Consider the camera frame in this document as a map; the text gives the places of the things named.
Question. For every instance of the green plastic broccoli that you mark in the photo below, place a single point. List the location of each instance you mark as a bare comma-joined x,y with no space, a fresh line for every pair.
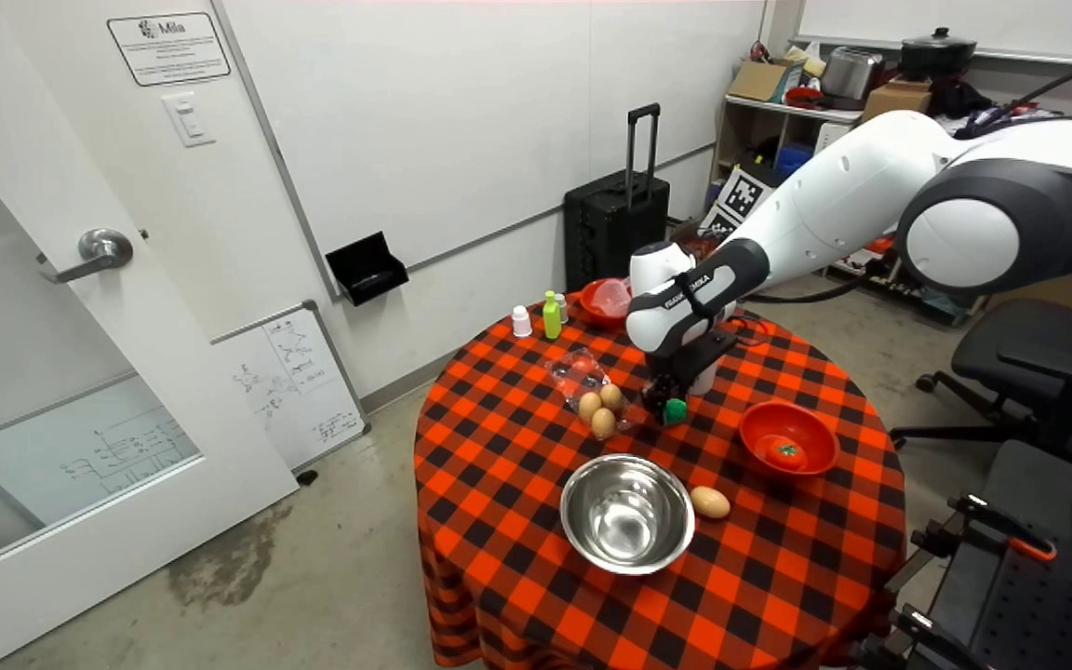
675,412

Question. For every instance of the white wall sign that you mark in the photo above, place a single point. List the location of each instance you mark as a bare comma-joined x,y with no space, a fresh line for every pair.
168,47

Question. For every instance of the black wall marker holder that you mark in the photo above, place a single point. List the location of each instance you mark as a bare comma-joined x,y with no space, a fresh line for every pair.
365,270

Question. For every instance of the green plastic bottle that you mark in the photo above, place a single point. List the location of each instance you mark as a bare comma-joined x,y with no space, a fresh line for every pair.
552,316

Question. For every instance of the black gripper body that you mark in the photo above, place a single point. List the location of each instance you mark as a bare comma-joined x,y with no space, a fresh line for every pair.
689,358

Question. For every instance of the stainless steel bowl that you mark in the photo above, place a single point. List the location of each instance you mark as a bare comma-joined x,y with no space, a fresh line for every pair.
626,511

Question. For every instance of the white light switch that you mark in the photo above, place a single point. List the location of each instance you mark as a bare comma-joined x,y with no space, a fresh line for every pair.
193,121

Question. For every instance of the red bowl with plastic wrap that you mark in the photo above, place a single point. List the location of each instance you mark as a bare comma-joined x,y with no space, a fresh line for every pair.
601,304

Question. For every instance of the loose beige egg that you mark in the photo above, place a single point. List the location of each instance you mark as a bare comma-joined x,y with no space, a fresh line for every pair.
710,500

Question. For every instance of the black office chair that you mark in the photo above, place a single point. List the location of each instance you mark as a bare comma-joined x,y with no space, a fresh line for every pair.
1042,358

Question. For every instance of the black white fiducial tag board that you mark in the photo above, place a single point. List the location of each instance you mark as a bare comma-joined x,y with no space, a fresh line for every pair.
738,199

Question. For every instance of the small white bottle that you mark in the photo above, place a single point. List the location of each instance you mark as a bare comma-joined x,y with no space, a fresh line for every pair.
521,320

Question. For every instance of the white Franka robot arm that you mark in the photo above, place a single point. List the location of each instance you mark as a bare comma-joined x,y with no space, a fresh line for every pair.
856,199

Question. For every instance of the white door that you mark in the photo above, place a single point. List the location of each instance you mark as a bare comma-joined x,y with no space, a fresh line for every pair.
76,412

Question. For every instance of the grey metal box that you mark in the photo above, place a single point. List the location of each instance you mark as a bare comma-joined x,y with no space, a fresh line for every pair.
851,75

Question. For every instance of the red black checkered tablecloth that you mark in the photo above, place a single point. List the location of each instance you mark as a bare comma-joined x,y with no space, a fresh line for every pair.
660,583

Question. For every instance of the large wall whiteboard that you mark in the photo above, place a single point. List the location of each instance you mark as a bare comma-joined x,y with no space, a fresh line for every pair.
474,114

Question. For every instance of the small leaning whiteboard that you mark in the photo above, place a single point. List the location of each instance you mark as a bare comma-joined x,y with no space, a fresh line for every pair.
291,388

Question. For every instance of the small brown cardboard box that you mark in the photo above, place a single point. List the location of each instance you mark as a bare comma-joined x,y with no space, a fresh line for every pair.
894,99

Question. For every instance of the black rolling suitcase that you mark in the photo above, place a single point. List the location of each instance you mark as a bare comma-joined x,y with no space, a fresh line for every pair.
611,223

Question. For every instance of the clear bag of eggs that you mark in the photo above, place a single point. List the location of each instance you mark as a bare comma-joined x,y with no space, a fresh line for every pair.
597,395

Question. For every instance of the black cooking pot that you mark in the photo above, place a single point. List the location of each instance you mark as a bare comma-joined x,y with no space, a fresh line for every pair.
937,52

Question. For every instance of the flat cardboard box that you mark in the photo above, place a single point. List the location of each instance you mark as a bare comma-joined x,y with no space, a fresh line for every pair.
760,78

